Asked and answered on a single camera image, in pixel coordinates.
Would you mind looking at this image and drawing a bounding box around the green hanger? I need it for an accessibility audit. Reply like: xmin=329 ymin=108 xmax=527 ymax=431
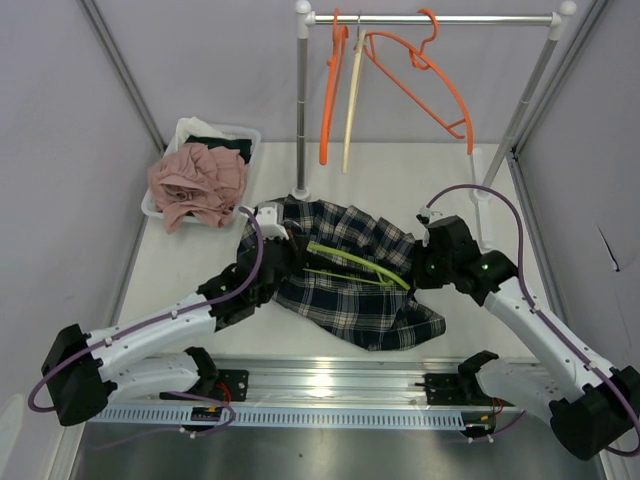
xmin=307 ymin=242 xmax=411 ymax=291

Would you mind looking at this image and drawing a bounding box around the navy plaid skirt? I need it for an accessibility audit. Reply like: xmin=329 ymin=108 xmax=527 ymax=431
xmin=237 ymin=195 xmax=447 ymax=352

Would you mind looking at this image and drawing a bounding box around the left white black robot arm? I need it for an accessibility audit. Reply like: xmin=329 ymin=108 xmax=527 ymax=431
xmin=41 ymin=234 xmax=309 ymax=427

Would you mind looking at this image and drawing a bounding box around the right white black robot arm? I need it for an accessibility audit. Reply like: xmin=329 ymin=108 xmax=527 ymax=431
xmin=412 ymin=211 xmax=639 ymax=460

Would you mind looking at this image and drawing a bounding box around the right orange hanger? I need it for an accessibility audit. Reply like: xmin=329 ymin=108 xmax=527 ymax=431
xmin=363 ymin=7 xmax=475 ymax=155

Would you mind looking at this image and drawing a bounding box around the orange hanger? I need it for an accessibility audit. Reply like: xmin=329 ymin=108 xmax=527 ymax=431
xmin=363 ymin=7 xmax=475 ymax=155
xmin=319 ymin=8 xmax=349 ymax=166

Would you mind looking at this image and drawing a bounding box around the cream hanger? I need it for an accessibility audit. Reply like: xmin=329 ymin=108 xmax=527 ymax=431
xmin=342 ymin=15 xmax=366 ymax=175

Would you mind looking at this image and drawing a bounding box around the left orange hanger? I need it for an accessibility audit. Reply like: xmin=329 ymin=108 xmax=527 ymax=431
xmin=319 ymin=8 xmax=349 ymax=166

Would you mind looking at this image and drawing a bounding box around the pink garment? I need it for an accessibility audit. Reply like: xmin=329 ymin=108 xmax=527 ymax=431
xmin=147 ymin=143 xmax=249 ymax=234

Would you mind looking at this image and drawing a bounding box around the dark green garment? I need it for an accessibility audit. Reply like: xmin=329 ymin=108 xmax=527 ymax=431
xmin=185 ymin=135 xmax=253 ymax=164

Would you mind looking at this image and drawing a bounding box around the white plastic basket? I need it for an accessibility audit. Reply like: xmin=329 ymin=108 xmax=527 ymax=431
xmin=141 ymin=124 xmax=261 ymax=228

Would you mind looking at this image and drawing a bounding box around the white cloth in basket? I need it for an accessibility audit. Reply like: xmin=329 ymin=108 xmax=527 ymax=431
xmin=174 ymin=117 xmax=224 ymax=147

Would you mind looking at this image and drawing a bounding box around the silver clothes rack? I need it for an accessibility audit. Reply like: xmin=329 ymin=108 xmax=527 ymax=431
xmin=292 ymin=1 xmax=576 ymax=250

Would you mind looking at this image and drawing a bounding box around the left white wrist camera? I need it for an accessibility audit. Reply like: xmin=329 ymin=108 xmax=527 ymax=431
xmin=255 ymin=202 xmax=289 ymax=240

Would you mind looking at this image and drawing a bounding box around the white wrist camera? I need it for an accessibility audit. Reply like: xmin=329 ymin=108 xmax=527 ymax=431
xmin=255 ymin=202 xmax=289 ymax=240
xmin=416 ymin=209 xmax=461 ymax=233

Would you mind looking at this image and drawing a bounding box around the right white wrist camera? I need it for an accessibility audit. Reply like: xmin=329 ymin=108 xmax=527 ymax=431
xmin=416 ymin=209 xmax=461 ymax=233

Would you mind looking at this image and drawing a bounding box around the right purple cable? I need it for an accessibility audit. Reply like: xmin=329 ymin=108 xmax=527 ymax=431
xmin=424 ymin=183 xmax=640 ymax=456

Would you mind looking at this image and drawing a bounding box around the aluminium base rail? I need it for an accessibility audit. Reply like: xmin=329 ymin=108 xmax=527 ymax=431
xmin=109 ymin=354 xmax=576 ymax=409

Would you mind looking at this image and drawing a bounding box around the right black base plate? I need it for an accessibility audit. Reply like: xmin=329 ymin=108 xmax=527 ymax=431
xmin=414 ymin=373 xmax=494 ymax=407

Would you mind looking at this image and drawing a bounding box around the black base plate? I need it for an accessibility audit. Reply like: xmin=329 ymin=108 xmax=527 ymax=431
xmin=187 ymin=369 xmax=249 ymax=403
xmin=414 ymin=373 xmax=494 ymax=407

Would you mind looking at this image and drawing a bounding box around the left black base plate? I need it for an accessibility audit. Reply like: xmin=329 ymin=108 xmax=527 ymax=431
xmin=187 ymin=369 xmax=249 ymax=403

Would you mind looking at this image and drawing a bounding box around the white slotted cable duct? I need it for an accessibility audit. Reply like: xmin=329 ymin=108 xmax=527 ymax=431
xmin=92 ymin=404 xmax=465 ymax=431

